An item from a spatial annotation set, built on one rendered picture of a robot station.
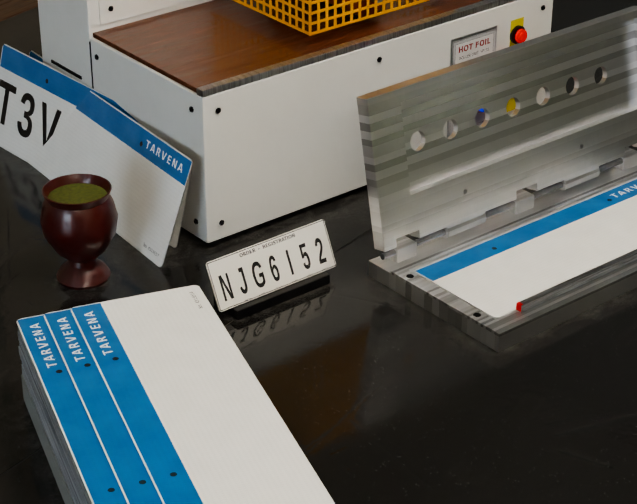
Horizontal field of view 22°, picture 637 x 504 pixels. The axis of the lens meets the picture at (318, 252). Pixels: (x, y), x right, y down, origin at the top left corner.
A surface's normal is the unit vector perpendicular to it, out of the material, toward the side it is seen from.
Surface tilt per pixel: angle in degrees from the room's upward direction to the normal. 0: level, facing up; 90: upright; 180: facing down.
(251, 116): 90
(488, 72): 79
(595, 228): 0
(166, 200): 69
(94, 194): 0
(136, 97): 90
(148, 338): 0
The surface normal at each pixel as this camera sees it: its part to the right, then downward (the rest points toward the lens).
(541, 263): 0.00, -0.88
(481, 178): 0.61, 0.20
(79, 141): -0.77, -0.06
